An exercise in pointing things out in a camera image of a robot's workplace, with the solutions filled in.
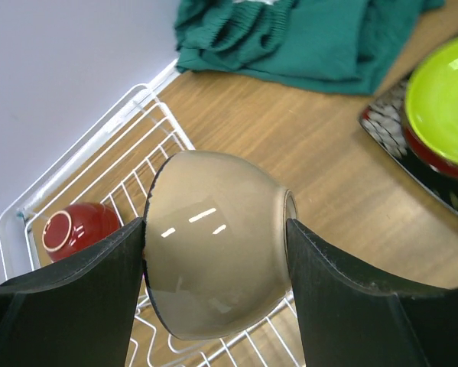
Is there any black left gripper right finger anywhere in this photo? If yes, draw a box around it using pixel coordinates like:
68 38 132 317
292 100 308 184
287 219 458 366

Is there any red floral round plate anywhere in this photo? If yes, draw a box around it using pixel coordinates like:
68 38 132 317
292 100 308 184
402 122 458 181

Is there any white wire dish rack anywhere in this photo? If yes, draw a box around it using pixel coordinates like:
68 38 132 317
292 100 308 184
0 66 304 366

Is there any black square floral plate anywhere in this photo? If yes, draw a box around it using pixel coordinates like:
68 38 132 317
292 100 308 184
358 73 458 216

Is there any green hooded garment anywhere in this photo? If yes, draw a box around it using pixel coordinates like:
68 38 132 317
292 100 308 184
174 0 443 95

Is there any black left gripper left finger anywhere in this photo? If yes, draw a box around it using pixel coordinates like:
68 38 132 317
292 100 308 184
0 218 145 366

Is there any green round plate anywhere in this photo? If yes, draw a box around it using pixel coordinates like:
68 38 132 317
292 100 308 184
404 37 458 166

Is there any red bowl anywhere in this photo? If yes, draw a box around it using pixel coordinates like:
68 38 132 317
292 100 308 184
41 202 121 262

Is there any beige ceramic bowl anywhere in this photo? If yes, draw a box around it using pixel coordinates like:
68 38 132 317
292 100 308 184
145 150 297 340

